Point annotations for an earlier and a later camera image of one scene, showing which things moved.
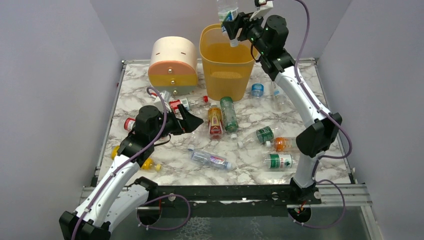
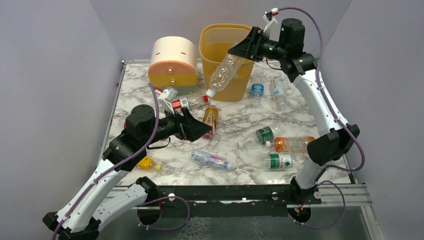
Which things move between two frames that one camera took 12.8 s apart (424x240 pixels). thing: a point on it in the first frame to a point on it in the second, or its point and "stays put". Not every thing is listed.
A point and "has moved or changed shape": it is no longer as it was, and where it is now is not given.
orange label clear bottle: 284,144 stays put
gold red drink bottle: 215,122 has moved or changed shape
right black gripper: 242,24 to 256,43
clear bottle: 279,98 stays put
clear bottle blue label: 257,90 stays put
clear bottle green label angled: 263,134 stays put
